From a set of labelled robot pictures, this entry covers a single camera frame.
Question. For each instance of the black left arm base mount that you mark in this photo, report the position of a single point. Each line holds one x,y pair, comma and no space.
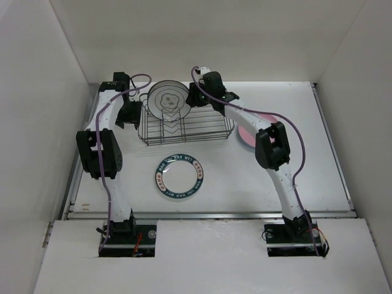
139,243

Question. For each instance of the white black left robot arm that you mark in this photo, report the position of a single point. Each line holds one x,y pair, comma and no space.
101,155

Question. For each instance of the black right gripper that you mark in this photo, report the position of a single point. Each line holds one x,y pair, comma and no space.
192,98

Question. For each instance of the dark wire dish rack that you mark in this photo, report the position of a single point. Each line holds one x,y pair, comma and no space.
200,124

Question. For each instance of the blue plastic plate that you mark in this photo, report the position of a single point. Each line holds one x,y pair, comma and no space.
246,139

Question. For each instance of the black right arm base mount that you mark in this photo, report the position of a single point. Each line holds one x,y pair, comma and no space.
280,244

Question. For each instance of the grey rimmed plate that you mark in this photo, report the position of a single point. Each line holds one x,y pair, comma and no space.
166,100

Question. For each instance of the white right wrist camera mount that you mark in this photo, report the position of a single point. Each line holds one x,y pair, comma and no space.
200,71

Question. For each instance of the pink plastic plate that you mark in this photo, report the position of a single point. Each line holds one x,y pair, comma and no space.
269,118

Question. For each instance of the aluminium front rail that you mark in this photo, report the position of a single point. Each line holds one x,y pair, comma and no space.
177,215

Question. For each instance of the white plate green patterned rim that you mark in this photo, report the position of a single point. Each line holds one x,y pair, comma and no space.
179,176

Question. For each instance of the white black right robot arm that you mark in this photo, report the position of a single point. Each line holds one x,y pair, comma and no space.
272,149

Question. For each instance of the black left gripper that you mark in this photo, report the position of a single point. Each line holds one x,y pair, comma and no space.
132,118

